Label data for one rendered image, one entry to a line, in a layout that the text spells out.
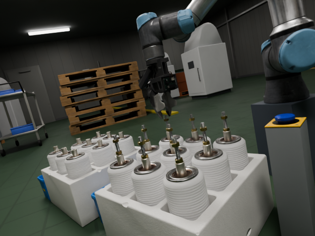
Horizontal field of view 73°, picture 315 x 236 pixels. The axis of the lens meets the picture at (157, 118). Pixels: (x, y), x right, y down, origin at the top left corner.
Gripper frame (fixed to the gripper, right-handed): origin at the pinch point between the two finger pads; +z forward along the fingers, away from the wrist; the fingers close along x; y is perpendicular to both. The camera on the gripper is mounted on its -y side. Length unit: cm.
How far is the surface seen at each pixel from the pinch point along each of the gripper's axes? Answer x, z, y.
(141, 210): -28.2, 16.9, 20.5
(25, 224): -53, 35, -45
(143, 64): 501, -112, -732
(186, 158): -9.9, 11.1, 19.1
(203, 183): -17.9, 11.7, 32.3
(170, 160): -13.8, 10.5, 16.8
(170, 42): 650, -189, -691
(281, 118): 0.3, 2.0, 41.9
